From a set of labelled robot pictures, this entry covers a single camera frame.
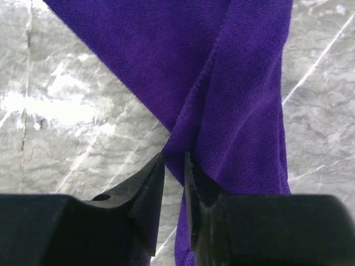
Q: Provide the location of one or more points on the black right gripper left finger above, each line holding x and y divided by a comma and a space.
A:
117, 227

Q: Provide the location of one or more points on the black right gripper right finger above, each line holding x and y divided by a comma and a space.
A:
228, 229

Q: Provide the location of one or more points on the purple towel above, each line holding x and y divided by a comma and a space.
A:
210, 71

